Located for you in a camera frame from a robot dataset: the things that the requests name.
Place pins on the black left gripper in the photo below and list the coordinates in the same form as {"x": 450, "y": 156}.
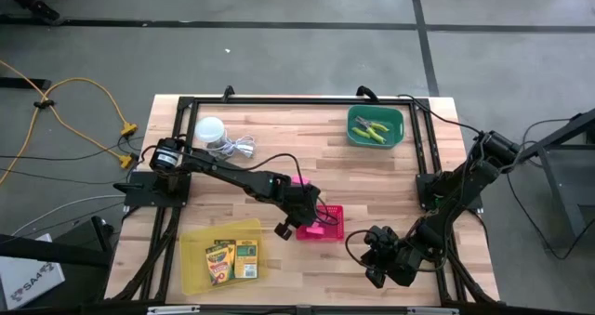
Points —
{"x": 302, "y": 203}

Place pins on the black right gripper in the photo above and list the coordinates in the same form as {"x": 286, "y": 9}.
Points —
{"x": 402, "y": 264}

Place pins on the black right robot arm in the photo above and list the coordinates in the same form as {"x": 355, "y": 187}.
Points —
{"x": 465, "y": 189}

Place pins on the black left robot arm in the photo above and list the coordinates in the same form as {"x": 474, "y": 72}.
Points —
{"x": 223, "y": 171}

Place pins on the red plastic slotted basket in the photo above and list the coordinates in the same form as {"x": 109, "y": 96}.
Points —
{"x": 335, "y": 233}

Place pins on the yellow translucent plastic bin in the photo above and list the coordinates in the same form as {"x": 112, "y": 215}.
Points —
{"x": 193, "y": 259}

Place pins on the green plastic bin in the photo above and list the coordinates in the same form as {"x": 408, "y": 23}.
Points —
{"x": 394, "y": 138}

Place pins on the white dome lamp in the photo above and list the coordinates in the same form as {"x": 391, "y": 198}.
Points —
{"x": 209, "y": 129}

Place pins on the dark metal stand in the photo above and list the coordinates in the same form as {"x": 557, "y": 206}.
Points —
{"x": 564, "y": 175}

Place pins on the black equipment stand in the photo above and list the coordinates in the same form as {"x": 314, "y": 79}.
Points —
{"x": 46, "y": 252}

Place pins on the white printed box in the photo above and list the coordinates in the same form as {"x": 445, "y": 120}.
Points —
{"x": 28, "y": 282}

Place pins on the black floor bar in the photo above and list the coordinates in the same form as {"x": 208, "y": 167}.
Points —
{"x": 28, "y": 83}

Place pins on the person's shoe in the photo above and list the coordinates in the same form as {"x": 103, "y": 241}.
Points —
{"x": 42, "y": 12}

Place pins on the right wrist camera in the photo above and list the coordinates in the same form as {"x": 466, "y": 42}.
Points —
{"x": 383, "y": 238}

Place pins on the silver aluminium bracket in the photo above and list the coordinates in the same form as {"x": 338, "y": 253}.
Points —
{"x": 432, "y": 311}
{"x": 172, "y": 310}

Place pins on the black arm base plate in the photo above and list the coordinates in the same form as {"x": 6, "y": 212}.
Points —
{"x": 474, "y": 203}
{"x": 139, "y": 196}

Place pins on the black aluminium table frame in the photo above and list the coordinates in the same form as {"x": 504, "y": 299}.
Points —
{"x": 302, "y": 101}

